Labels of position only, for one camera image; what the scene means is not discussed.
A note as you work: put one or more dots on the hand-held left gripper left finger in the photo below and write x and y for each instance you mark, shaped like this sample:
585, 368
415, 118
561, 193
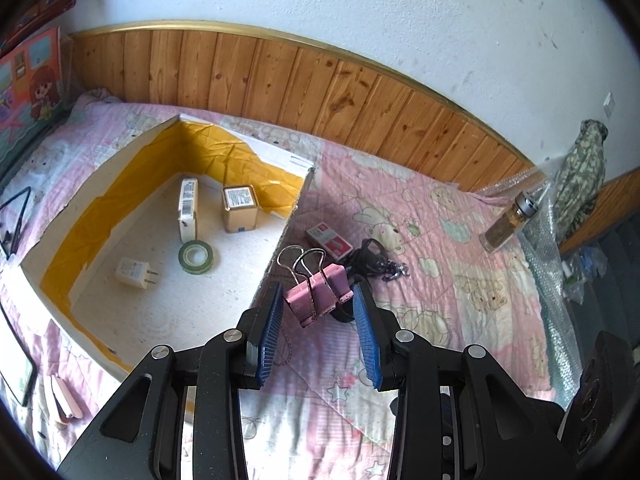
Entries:
265, 332

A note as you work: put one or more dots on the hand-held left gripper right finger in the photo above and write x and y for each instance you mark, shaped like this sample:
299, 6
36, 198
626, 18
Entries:
367, 342

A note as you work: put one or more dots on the pink binder clip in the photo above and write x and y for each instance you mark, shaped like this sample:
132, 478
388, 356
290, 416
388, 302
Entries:
320, 295

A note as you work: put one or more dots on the green tape roll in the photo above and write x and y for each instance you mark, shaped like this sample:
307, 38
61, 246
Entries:
197, 269

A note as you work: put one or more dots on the red white staple box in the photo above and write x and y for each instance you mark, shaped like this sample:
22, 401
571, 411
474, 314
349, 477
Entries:
327, 241

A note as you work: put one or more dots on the white cardboard box yellow tape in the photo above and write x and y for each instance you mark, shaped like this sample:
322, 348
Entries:
150, 320

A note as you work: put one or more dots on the brown small carton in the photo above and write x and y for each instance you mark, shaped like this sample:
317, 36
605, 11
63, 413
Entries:
240, 217

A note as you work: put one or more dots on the white gold tissue pack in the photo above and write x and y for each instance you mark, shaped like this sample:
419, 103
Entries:
187, 210

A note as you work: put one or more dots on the white plug charger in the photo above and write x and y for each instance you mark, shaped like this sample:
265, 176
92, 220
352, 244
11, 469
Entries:
131, 271

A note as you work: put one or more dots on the pink printed blanket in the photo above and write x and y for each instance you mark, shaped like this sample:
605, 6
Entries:
450, 260

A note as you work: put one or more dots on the crumpled plastic packaging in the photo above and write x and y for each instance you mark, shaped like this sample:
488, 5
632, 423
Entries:
582, 270

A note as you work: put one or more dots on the bubble wrap sheet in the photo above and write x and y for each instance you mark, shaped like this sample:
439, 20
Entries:
550, 270

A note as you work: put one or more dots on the glass bottle with metal cap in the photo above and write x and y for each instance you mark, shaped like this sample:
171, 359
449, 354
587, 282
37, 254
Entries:
505, 225

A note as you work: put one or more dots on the wooden furniture edge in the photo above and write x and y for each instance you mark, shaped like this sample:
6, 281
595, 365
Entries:
615, 195

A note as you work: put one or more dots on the pink flat stick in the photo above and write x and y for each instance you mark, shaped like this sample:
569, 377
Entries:
67, 400

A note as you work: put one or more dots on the camouflage cloth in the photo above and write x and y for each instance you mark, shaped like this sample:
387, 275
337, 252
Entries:
582, 180

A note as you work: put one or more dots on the black smartphone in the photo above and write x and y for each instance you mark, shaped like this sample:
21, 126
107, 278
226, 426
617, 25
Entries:
20, 380

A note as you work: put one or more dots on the pink toy washing machine box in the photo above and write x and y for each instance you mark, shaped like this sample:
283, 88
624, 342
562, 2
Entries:
35, 95

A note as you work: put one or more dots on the dark robot toy box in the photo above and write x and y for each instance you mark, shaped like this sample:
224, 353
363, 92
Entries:
40, 0

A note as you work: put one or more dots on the wooden wall panelling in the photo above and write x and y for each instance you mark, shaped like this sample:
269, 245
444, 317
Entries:
350, 90

